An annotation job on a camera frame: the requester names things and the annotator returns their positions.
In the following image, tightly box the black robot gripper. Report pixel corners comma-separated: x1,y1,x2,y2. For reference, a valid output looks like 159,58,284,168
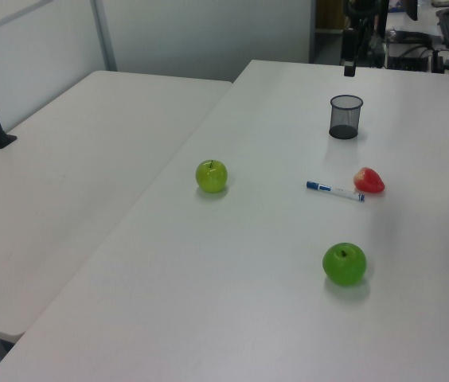
342,26,358,77

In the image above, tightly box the blue and white marker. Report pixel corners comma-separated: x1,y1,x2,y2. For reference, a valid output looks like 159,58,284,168
306,181,366,204

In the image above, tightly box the black mesh pen cup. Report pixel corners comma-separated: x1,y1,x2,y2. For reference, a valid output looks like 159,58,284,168
329,94,365,140

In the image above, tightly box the black vertical pole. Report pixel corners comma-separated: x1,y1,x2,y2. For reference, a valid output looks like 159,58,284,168
376,0,389,41

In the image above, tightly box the red strawberry toy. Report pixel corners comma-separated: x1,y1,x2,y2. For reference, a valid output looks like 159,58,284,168
353,166,386,195

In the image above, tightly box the yellow-green toy apple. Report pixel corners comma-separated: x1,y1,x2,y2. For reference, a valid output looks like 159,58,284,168
195,158,228,194

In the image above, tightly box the dark green toy apple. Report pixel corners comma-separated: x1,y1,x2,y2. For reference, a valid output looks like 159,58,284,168
322,242,368,287

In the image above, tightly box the white side table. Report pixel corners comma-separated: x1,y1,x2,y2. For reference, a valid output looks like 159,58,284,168
0,70,233,342

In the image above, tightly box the white office partition panel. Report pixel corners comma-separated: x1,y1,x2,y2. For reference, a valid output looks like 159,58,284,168
0,0,119,160

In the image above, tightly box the black electronics with cables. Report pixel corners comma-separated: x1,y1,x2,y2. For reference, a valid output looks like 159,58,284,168
385,37,449,75

